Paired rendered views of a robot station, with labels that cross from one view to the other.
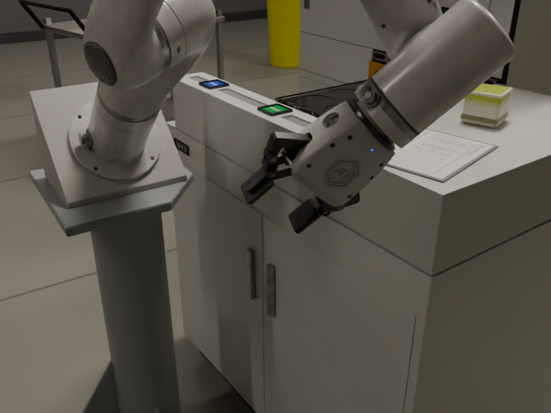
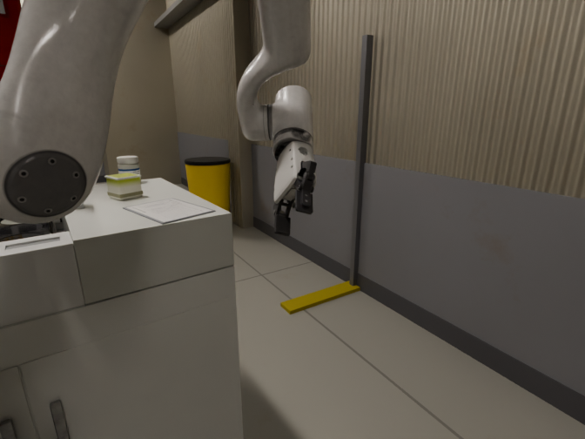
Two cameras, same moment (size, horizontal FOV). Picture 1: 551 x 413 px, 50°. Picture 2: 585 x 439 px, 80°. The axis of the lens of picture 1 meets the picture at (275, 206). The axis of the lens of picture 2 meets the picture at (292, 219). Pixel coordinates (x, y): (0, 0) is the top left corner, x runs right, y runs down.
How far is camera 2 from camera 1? 0.89 m
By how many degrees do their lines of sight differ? 83
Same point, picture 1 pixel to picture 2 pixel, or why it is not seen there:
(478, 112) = (130, 190)
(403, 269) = (214, 276)
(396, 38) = (257, 112)
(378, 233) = (188, 267)
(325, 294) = (144, 357)
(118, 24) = (88, 119)
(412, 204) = (211, 231)
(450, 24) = (303, 97)
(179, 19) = not seen: hidden behind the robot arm
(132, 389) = not seen: outside the picture
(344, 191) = not seen: hidden behind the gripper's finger
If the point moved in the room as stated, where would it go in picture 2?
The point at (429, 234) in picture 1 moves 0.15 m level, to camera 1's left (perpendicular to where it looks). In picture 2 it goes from (227, 241) to (215, 266)
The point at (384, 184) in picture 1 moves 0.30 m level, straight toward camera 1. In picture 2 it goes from (187, 231) to (311, 239)
